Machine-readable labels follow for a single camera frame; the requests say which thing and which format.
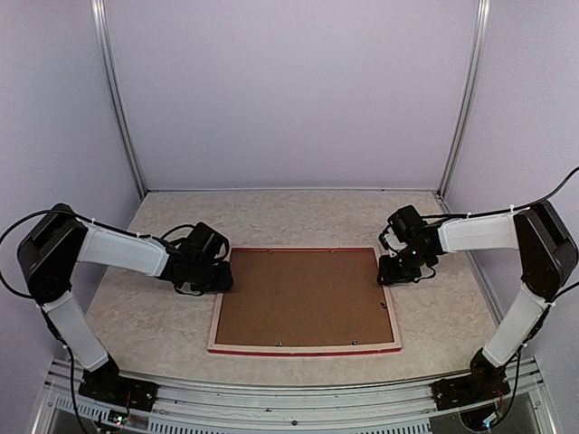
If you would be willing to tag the aluminium front rail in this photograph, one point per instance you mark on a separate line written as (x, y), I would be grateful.
(187, 406)

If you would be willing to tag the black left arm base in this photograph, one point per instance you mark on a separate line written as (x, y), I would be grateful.
(107, 385)

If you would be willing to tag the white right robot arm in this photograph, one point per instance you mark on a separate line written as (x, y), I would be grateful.
(547, 253)

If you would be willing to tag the left aluminium corner post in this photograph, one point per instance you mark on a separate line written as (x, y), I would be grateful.
(100, 20)

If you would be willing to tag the brown cardboard backing board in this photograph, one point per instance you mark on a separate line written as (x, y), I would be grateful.
(303, 294)

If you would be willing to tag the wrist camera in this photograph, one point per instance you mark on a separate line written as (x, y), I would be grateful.
(405, 225)
(205, 244)

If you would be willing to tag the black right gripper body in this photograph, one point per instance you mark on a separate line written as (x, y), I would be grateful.
(410, 265)

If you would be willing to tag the right aluminium corner post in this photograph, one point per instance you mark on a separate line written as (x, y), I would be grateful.
(467, 96)

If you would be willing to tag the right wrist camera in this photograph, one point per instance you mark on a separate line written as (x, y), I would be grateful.
(405, 225)

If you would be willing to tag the wooden picture frame red edge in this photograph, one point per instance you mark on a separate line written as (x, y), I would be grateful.
(393, 343)

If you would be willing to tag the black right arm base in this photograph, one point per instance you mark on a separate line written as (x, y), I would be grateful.
(483, 382)

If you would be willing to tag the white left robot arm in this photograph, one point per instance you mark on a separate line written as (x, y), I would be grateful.
(65, 256)

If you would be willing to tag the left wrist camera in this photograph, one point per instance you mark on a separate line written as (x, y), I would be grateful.
(205, 244)

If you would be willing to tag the aluminium corner post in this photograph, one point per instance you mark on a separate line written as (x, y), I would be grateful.
(467, 96)
(100, 20)

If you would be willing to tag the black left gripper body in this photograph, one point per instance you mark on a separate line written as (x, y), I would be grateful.
(204, 280)

